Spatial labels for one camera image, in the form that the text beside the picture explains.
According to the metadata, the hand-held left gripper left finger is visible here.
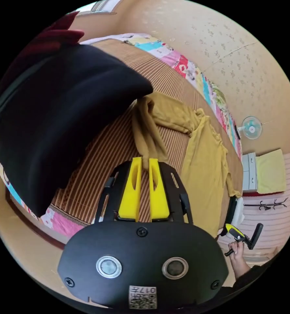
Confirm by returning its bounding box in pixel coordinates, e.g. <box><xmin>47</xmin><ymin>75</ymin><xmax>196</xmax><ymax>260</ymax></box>
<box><xmin>118</xmin><ymin>157</ymin><xmax>143</xmax><ymax>219</ymax></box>

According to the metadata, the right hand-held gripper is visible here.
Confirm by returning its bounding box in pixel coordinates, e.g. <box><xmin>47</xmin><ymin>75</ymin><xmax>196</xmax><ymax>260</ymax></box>
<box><xmin>220</xmin><ymin>223</ymin><xmax>252</xmax><ymax>257</ymax></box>

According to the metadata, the pile of clothes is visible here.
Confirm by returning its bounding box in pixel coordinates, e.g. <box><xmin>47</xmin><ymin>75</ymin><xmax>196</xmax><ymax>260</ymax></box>
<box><xmin>0</xmin><ymin>11</ymin><xmax>153</xmax><ymax>218</ymax></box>

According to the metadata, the person's body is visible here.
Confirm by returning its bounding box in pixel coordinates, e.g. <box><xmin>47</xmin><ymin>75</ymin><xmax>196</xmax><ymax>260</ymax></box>
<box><xmin>219</xmin><ymin>260</ymin><xmax>282</xmax><ymax>299</ymax></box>

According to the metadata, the window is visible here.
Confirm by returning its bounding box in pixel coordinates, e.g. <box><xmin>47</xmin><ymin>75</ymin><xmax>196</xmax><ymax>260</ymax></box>
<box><xmin>74</xmin><ymin>0</ymin><xmax>118</xmax><ymax>17</ymax></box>

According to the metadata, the bed with striped woven mat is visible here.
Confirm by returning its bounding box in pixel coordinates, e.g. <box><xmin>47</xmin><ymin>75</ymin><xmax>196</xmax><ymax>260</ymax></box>
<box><xmin>0</xmin><ymin>33</ymin><xmax>245</xmax><ymax>246</ymax></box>

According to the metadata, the yellow long sleeve shirt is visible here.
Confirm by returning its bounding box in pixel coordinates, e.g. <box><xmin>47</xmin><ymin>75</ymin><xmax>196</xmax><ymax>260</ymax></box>
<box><xmin>131</xmin><ymin>93</ymin><xmax>242</xmax><ymax>236</ymax></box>

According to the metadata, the black coat rack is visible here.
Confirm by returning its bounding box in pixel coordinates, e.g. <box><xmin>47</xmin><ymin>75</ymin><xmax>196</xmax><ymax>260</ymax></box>
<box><xmin>243</xmin><ymin>197</ymin><xmax>289</xmax><ymax>211</ymax></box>

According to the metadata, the grey cupboard with yellow cloth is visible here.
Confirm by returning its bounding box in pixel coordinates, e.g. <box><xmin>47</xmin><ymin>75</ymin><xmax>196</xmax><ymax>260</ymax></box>
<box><xmin>241</xmin><ymin>148</ymin><xmax>286</xmax><ymax>195</ymax></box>

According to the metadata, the turquoise wall fan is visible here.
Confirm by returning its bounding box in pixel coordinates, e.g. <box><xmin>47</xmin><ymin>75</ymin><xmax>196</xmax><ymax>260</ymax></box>
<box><xmin>237</xmin><ymin>116</ymin><xmax>263</xmax><ymax>140</ymax></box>

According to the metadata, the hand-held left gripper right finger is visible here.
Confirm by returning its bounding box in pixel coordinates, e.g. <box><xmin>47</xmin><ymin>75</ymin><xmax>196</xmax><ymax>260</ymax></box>
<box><xmin>149</xmin><ymin>158</ymin><xmax>171</xmax><ymax>219</ymax></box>

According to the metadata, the person's right hand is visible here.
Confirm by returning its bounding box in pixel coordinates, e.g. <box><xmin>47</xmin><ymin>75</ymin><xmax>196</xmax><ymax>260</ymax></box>
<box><xmin>228</xmin><ymin>241</ymin><xmax>245</xmax><ymax>261</ymax></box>

